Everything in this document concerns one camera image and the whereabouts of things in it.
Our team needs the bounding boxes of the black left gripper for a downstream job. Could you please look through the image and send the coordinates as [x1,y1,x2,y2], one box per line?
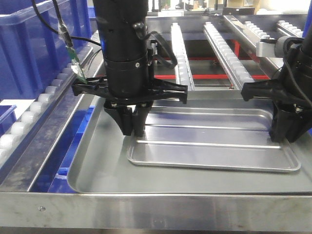
[71,76,188,137]

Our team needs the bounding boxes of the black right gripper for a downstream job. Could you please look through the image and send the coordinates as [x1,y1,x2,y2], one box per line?
[241,79,312,142]

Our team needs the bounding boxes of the small silver ribbed tray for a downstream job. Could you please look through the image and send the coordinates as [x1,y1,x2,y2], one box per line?
[127,106,301,173]

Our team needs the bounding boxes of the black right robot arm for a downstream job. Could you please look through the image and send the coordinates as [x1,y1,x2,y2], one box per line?
[241,11,312,142]

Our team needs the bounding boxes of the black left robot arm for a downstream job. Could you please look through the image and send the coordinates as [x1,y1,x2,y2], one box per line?
[72,0,188,137]

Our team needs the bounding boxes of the white roller track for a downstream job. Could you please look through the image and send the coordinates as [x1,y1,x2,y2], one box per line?
[244,21,270,39]
[0,31,100,166]
[203,22,254,90]
[276,20,303,37]
[171,22,195,91]

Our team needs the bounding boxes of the green circuit board connector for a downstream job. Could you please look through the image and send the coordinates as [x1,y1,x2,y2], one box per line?
[58,23,87,85]

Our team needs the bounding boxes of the white roller track far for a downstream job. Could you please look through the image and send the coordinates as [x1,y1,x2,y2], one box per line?
[276,20,303,37]

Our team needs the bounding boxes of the blue plastic bin below rack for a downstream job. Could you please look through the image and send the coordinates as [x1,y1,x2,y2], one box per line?
[30,105,94,194]

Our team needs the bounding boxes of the blue plastic crate on rack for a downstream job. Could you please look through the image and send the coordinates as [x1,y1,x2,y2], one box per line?
[0,0,91,99]

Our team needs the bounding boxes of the silver bracket on arm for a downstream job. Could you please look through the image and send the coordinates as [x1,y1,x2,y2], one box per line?
[256,39,277,58]

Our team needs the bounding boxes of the metal rack frame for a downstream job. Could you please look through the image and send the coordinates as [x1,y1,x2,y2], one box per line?
[0,16,312,232]

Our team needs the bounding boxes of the red metal floor frame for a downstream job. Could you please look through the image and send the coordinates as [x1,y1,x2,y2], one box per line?
[155,39,269,80]

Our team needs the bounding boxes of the black cable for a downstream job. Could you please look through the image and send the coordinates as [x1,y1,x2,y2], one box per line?
[31,0,102,47]

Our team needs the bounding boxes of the dark metal divider rail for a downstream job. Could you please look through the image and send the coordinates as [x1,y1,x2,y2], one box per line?
[0,58,105,192]

